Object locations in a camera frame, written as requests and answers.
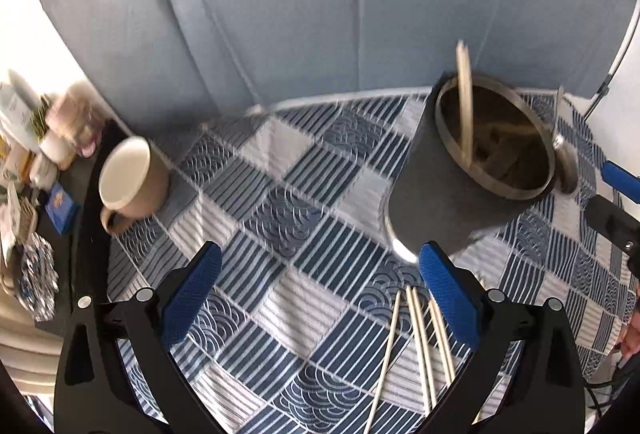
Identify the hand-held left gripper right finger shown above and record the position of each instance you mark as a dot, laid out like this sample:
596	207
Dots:
447	299

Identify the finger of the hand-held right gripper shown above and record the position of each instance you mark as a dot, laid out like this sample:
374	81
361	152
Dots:
622	181
610	221

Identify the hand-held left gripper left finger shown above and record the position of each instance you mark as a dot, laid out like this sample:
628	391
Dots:
192	294

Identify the black cylindrical utensil holder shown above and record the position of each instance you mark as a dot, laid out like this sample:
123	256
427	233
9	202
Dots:
440	194

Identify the metal spoon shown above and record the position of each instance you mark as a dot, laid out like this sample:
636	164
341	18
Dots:
567	164

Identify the beige ceramic mug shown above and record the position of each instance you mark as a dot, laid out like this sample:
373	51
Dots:
145	194

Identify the white stand pole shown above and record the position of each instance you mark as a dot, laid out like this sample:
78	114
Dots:
615	69

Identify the blue white checked tablecloth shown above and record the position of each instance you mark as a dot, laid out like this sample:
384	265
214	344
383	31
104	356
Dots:
300	239

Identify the small blue box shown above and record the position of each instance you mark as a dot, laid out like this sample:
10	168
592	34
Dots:
61	209

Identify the pink glass jar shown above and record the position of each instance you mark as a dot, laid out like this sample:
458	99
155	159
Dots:
75	114

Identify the white printed packet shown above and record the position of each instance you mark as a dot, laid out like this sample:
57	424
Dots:
17	106

